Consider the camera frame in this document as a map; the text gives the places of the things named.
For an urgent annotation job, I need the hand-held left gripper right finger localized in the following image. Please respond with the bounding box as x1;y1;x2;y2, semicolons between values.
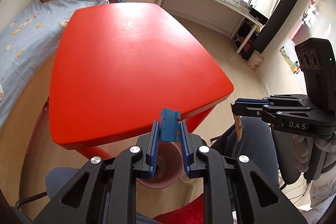
180;120;307;224

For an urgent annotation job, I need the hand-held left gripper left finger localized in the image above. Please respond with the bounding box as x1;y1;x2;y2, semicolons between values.
33;120;160;224

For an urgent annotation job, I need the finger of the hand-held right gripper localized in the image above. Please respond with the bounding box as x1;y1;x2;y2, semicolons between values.
231;102;319;126
234;93;311;107

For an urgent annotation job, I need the wooden clothespin piece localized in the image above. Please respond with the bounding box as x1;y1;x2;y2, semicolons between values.
232;111;244;142

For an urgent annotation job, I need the pink plastic bin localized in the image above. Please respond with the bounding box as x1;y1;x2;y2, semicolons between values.
136;142;184;189

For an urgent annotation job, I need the blue plastic clip piece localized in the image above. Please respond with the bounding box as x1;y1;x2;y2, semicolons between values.
159;108;182;143

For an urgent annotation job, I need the person's right forearm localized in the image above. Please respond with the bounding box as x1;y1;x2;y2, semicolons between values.
309;174;336;210

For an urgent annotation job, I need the person's right hand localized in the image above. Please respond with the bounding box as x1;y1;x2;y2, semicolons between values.
292;132;336;173

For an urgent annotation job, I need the beige waste bin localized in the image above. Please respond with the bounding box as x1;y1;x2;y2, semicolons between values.
247;50;264;70

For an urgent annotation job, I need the person's right leg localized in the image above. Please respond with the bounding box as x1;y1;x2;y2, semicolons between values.
211;116;279;189

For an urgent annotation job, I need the person's leg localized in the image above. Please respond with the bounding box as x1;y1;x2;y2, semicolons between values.
45;166;90;200
211;116;279;189

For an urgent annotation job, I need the red table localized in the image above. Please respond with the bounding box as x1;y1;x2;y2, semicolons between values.
48;3;235;159

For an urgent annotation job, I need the person's left leg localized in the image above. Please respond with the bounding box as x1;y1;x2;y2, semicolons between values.
45;166;90;200

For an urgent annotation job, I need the white desk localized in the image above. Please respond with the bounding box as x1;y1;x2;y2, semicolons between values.
159;0;264;55

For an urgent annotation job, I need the colourful wall poster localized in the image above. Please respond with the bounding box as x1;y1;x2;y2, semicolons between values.
279;46;303;75

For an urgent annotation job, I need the black wall panel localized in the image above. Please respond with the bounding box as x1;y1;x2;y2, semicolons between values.
241;0;307;61

